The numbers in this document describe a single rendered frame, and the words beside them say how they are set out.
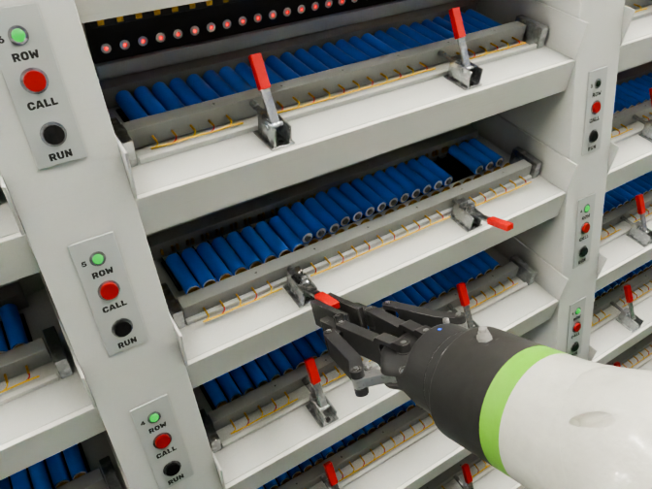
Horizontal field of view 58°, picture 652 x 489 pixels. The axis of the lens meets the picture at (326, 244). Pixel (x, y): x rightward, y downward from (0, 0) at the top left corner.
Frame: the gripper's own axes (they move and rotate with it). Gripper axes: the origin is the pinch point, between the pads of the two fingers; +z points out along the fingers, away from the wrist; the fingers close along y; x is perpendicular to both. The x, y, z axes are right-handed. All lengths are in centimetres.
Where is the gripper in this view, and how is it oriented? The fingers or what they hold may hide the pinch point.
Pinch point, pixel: (338, 315)
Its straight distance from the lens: 63.6
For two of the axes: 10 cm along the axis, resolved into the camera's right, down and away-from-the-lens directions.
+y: 8.4, -3.4, 4.2
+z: -4.9, -1.4, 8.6
